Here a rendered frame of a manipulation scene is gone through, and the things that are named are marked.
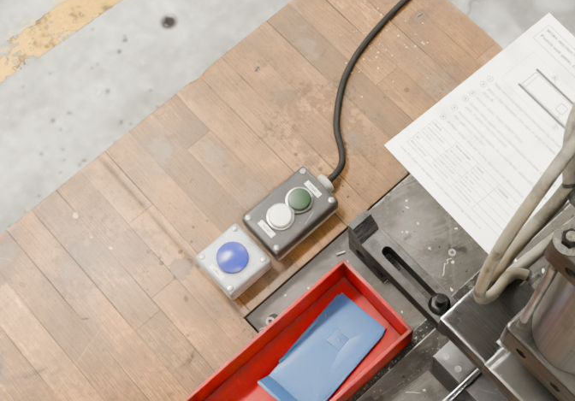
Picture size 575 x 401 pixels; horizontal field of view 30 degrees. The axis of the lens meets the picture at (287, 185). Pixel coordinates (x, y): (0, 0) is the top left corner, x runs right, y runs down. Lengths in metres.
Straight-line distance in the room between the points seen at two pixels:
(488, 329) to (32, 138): 1.60
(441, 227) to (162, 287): 0.36
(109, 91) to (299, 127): 1.14
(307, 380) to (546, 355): 0.44
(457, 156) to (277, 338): 0.33
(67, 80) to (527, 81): 1.36
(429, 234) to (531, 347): 0.44
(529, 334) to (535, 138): 0.52
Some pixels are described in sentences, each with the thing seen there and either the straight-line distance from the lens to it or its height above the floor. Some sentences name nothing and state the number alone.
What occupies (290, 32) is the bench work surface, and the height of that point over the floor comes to 0.90.
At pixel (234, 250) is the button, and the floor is 0.94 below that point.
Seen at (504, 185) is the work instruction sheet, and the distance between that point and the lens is 1.40.
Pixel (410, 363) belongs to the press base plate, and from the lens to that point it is 1.32.
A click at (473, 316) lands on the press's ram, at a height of 1.14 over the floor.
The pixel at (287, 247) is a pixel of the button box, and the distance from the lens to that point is 1.33.
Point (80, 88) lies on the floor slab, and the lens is 2.53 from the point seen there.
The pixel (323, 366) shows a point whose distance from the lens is 1.31.
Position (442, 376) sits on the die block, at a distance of 1.28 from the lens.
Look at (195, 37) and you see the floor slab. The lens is 2.54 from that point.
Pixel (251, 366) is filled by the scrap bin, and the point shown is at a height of 0.90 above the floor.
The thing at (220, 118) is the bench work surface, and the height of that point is 0.90.
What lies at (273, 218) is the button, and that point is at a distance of 1.33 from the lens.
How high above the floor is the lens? 2.19
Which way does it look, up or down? 68 degrees down
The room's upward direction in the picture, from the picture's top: 10 degrees counter-clockwise
